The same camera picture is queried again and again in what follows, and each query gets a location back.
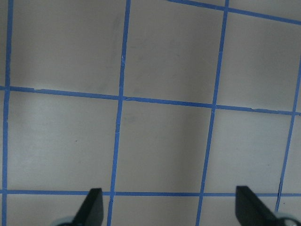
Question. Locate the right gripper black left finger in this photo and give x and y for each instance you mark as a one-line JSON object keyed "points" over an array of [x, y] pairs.
{"points": [[91, 212]]}

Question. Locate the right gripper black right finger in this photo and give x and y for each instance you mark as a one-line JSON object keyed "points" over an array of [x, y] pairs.
{"points": [[251, 211]]}

